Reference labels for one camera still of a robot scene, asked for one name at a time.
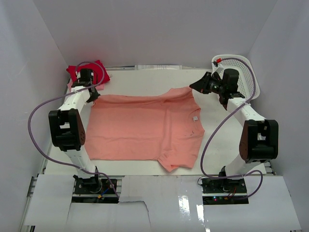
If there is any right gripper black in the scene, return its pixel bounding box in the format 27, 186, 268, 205
190, 72, 226, 95

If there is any white perforated plastic basket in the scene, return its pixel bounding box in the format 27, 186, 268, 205
211, 54, 260, 100

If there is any salmon pink t shirt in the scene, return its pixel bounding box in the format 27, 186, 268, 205
85, 87, 205, 172

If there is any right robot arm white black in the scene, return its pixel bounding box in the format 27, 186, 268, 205
190, 69, 279, 193

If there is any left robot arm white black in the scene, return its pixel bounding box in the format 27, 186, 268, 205
48, 69, 102, 193

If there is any folded red t shirt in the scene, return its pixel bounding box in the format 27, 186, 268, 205
66, 60, 110, 84

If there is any folded light pink t shirt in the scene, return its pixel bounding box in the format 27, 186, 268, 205
67, 79, 105, 92

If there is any white paper sheet at back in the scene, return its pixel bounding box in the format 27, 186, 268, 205
135, 65, 182, 70

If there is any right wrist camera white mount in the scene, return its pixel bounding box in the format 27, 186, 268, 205
211, 58, 224, 75

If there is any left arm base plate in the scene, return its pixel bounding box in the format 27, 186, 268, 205
71, 175, 121, 204

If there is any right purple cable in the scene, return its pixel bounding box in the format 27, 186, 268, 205
200, 57, 263, 199

